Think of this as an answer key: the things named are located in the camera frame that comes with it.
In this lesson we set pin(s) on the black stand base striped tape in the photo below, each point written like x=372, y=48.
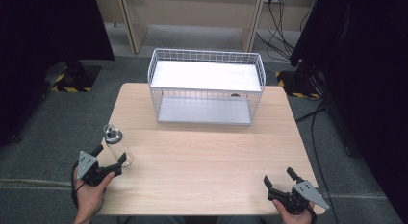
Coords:
x=300, y=84
x=75, y=78

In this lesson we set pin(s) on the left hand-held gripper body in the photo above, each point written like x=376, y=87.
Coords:
x=86, y=164

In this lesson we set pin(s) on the clear glass cup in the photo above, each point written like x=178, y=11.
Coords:
x=117, y=147

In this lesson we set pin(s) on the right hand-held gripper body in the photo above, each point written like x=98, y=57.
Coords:
x=304, y=193

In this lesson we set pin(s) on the beige wooden desk frame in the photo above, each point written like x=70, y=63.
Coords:
x=192, y=12

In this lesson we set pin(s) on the black curtain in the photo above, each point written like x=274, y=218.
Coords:
x=369, y=73
x=41, y=51

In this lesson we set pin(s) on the person's left hand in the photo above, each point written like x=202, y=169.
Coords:
x=89, y=198

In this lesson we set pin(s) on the person's right hand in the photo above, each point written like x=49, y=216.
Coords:
x=293, y=217

